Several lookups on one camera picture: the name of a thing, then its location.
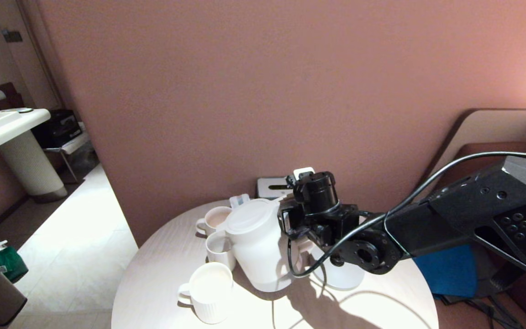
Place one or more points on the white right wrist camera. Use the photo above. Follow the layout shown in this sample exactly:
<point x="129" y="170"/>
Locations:
<point x="304" y="172"/>

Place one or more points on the round basin plug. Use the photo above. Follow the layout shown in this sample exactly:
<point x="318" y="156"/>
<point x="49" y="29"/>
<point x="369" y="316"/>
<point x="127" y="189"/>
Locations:
<point x="24" y="110"/>

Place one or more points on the dark brown wall tissue holder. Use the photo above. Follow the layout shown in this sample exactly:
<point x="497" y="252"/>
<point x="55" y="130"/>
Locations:
<point x="13" y="99"/>

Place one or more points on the white electric kettle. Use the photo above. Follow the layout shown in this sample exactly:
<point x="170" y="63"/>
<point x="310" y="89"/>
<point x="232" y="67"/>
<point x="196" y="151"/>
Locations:
<point x="258" y="256"/>

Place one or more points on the clear plastic bag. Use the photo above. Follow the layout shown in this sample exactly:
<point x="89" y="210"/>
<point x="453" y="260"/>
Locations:
<point x="85" y="159"/>

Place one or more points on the grey-blue tissue box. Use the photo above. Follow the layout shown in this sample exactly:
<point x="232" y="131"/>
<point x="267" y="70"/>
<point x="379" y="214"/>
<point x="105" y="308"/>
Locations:
<point x="267" y="187"/>

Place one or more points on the small side table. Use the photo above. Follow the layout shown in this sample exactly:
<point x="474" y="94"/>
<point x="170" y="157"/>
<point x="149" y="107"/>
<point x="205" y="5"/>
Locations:
<point x="76" y="142"/>

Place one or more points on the small smooth white cup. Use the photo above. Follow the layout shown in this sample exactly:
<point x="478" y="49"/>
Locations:
<point x="217" y="256"/>

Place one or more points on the blue cloth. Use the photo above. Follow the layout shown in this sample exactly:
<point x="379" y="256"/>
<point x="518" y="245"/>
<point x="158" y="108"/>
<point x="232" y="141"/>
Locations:
<point x="450" y="274"/>

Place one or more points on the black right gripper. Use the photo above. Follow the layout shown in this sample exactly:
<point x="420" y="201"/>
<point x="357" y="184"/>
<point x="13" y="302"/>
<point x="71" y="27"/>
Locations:
<point x="322" y="196"/>

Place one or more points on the green bag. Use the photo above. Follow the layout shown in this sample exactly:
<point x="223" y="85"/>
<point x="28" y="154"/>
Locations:
<point x="9" y="264"/>

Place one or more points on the black box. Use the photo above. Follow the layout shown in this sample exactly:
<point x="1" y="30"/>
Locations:
<point x="60" y="129"/>

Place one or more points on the small blue-grey sachet holder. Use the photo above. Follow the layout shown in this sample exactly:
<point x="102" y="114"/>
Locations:
<point x="240" y="201"/>

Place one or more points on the beige padded panel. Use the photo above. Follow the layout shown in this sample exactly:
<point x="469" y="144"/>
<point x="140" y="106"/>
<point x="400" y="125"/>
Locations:
<point x="496" y="128"/>

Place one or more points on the white ribbed mug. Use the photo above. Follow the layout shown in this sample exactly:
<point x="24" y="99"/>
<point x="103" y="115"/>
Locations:
<point x="213" y="219"/>
<point x="210" y="301"/>

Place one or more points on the round white kettle base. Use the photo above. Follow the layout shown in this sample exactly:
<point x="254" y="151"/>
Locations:
<point x="346" y="277"/>

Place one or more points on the white ribbed basin pedestal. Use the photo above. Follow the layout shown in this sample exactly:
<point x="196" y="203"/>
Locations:
<point x="30" y="167"/>

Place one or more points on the dark wall plate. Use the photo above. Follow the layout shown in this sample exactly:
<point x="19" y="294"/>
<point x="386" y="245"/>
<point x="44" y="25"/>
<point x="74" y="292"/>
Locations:
<point x="13" y="35"/>

